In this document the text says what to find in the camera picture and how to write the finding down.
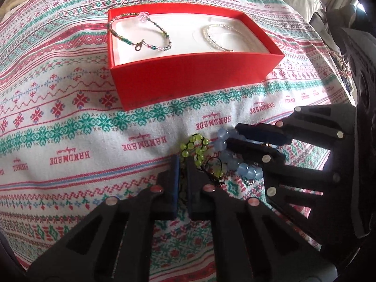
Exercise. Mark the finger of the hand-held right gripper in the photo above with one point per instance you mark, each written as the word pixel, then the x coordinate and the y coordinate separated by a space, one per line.
pixel 252 152
pixel 264 133

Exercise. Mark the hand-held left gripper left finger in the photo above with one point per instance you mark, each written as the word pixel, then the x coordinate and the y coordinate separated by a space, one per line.
pixel 175 182

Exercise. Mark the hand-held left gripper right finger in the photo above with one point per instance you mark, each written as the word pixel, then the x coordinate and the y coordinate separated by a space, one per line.
pixel 192 191

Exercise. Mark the red cardboard box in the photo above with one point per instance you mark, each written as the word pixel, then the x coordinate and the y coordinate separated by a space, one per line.
pixel 191 73

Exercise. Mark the patterned knit-print tablecloth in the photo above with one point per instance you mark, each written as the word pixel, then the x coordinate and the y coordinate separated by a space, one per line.
pixel 58 108

